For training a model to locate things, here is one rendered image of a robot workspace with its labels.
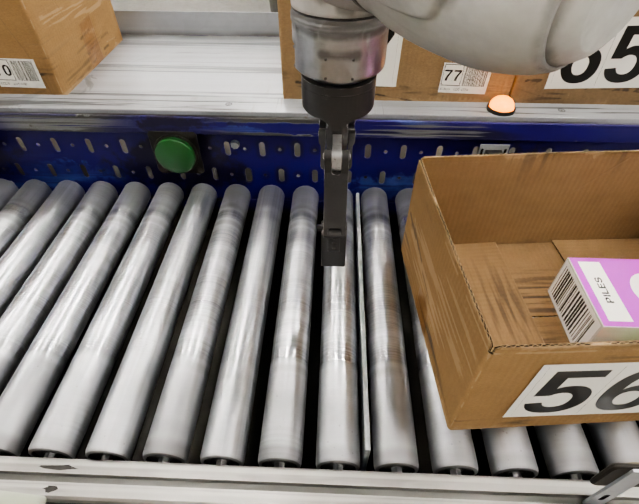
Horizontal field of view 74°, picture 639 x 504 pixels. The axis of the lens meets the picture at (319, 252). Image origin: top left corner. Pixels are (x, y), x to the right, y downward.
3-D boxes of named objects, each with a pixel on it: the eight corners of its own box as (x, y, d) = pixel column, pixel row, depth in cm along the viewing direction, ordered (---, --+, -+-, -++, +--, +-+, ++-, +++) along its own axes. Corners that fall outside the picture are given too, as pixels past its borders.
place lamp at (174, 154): (159, 174, 78) (148, 140, 73) (161, 170, 79) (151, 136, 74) (197, 175, 77) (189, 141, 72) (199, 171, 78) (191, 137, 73)
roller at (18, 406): (-31, 474, 49) (-48, 459, 45) (129, 193, 85) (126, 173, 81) (16, 479, 49) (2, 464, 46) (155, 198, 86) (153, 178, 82)
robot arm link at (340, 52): (285, 21, 35) (288, 91, 39) (396, 22, 35) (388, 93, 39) (294, -10, 41) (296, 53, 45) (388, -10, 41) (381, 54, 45)
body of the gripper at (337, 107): (303, 52, 45) (305, 131, 52) (297, 87, 39) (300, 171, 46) (375, 53, 45) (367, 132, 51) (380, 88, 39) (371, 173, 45)
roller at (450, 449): (471, 479, 43) (490, 492, 46) (412, 177, 80) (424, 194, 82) (426, 487, 45) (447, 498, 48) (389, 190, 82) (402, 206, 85)
